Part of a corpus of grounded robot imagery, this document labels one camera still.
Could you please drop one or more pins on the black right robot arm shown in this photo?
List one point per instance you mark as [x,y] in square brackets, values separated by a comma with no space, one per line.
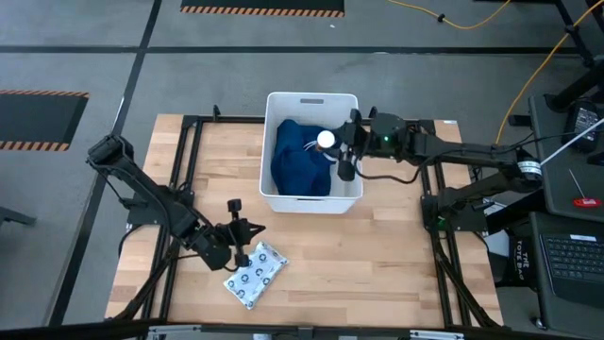
[462,151]

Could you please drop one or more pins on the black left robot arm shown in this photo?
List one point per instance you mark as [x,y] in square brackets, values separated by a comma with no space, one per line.
[141,189]

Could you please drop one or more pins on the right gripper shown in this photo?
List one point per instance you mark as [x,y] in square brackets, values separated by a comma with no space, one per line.
[361,141]

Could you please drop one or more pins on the black hazard-striped floor mat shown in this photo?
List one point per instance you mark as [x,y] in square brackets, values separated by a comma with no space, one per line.
[264,5]
[38,118]

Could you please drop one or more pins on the black tote bag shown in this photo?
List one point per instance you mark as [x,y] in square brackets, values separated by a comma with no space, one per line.
[519,260]

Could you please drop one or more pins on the dark blue garment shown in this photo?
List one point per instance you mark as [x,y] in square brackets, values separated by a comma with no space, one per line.
[297,170]

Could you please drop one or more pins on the black rig rail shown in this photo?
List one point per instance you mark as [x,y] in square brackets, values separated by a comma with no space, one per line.
[71,330]

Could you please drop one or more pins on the black laptop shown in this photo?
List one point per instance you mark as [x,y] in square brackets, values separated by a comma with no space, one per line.
[575,264]

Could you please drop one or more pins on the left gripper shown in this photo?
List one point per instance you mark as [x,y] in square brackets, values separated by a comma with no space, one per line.
[231,236]

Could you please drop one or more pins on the black stand legs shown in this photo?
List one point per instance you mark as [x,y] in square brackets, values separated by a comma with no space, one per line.
[580,85]

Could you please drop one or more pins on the black aluminium table frame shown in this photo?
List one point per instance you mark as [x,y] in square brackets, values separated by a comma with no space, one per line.
[427,189]

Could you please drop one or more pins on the grey metal foot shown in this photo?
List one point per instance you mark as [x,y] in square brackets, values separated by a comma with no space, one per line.
[16,217]

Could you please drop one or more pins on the white perforated plastic basket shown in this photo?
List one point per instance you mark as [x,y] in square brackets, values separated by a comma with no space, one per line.
[311,205]

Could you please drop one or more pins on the white sheet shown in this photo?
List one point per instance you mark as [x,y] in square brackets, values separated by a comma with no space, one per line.
[495,245]

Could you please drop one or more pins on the silver metal bracket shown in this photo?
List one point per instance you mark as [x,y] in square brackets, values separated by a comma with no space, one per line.
[436,335]
[172,330]

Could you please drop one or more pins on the black power adapter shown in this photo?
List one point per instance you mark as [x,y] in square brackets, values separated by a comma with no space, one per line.
[584,125]

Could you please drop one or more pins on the silver printed foil pouch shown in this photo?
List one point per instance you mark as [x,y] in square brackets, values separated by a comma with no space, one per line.
[257,278]

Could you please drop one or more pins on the small white round cap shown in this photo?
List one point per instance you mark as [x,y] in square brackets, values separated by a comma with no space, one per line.
[325,138]

